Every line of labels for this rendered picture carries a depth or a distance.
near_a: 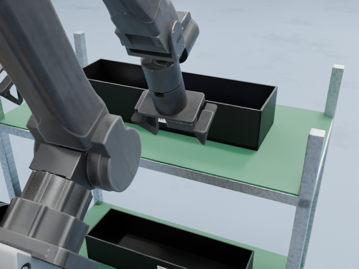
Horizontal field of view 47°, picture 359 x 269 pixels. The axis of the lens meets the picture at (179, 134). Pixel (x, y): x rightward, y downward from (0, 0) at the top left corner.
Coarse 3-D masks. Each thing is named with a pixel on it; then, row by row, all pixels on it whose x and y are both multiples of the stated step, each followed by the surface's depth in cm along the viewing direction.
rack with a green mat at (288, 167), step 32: (0, 128) 119; (288, 128) 116; (320, 128) 116; (0, 160) 126; (160, 160) 101; (192, 160) 101; (224, 160) 101; (256, 160) 101; (288, 160) 101; (320, 160) 84; (96, 192) 178; (256, 192) 93; (288, 192) 90; (256, 256) 155; (288, 256) 97
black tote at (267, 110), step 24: (96, 72) 132; (120, 72) 132; (120, 96) 115; (216, 96) 122; (240, 96) 118; (264, 96) 115; (216, 120) 106; (240, 120) 103; (264, 120) 105; (240, 144) 106
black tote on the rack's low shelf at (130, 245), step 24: (120, 216) 161; (96, 240) 147; (120, 240) 160; (144, 240) 160; (168, 240) 156; (192, 240) 151; (216, 240) 146; (120, 264) 148; (144, 264) 142; (168, 264) 137; (192, 264) 150; (216, 264) 150; (240, 264) 147
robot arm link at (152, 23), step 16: (112, 0) 48; (128, 0) 47; (144, 0) 50; (160, 0) 52; (112, 16) 52; (128, 16) 51; (144, 16) 50; (160, 16) 53; (176, 16) 58; (128, 32) 55; (144, 32) 53; (160, 32) 54; (144, 48) 58; (160, 48) 57
